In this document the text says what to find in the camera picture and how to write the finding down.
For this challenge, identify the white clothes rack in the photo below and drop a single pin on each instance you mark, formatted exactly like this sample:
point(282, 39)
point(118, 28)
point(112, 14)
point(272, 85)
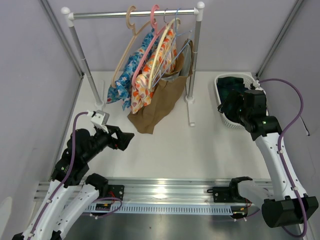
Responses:
point(197, 11)

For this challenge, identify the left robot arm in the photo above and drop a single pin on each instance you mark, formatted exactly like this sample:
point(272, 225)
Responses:
point(57, 213)

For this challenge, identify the beige plastic hanger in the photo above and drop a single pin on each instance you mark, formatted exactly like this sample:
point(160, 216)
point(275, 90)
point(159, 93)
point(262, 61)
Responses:
point(135, 34)

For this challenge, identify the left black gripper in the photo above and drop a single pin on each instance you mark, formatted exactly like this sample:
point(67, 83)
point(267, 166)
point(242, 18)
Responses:
point(123, 139)

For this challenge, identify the orange floral garment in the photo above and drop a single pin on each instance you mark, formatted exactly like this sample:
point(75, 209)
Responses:
point(161, 61)

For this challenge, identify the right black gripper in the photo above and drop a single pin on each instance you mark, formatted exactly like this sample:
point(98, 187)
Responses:
point(234, 99)

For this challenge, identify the white slotted cable duct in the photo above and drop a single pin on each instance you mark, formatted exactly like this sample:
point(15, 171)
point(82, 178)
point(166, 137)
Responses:
point(171, 209)

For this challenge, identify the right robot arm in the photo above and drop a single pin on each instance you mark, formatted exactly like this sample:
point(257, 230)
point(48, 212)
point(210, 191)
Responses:
point(288, 203)

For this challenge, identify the pink plastic hanger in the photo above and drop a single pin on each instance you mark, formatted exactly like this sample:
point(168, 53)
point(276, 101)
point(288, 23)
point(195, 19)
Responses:
point(157, 32)

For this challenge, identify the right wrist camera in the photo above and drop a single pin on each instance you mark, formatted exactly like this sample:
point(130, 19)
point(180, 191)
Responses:
point(256, 86)

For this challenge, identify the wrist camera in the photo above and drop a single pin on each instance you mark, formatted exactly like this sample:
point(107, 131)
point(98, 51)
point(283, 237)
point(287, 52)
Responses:
point(99, 119)
point(256, 86)

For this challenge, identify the cream hanger with metal hook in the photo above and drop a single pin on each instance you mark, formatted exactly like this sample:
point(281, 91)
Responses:
point(160, 50)

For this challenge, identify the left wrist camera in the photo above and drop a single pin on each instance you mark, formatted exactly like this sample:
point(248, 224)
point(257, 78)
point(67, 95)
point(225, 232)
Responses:
point(99, 119)

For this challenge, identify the dark green plaid skirt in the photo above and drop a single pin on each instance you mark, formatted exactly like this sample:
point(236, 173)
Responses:
point(227, 84)

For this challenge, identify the white plastic basket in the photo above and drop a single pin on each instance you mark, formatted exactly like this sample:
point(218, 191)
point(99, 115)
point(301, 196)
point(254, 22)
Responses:
point(248, 79)

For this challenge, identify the blue floral garment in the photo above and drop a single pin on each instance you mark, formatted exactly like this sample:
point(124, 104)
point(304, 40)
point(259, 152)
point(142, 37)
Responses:
point(123, 85)

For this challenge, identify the brown skirt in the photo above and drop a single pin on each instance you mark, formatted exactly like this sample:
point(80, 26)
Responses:
point(167, 92)

